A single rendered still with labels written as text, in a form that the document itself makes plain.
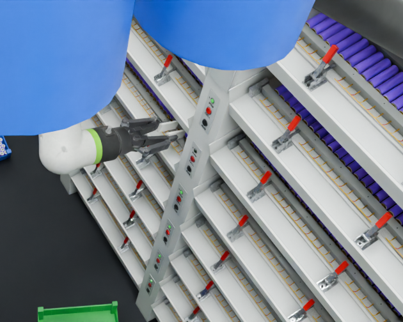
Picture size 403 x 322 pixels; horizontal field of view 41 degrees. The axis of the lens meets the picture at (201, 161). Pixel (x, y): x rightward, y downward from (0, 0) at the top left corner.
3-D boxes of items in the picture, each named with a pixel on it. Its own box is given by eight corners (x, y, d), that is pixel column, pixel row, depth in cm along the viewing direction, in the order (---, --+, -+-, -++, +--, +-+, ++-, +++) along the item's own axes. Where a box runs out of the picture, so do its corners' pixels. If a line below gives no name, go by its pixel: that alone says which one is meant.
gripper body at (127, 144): (123, 144, 137) (153, 137, 143) (107, 121, 140) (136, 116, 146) (115, 163, 141) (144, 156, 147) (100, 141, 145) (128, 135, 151)
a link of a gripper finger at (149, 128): (127, 142, 146) (124, 139, 146) (156, 131, 154) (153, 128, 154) (132, 132, 144) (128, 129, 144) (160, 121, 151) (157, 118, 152)
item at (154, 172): (165, 214, 173) (160, 196, 161) (80, 91, 199) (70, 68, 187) (217, 181, 178) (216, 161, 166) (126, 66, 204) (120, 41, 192)
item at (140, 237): (148, 269, 201) (142, 257, 189) (75, 155, 227) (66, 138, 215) (193, 239, 206) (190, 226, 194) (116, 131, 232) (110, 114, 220)
